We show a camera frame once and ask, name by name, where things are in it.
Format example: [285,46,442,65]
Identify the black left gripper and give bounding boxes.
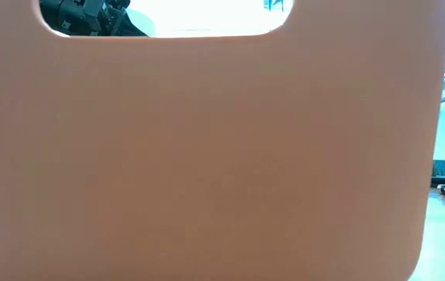
[38,0,150,38]

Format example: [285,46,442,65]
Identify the orange plastic bin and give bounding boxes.
[0,0,445,281]

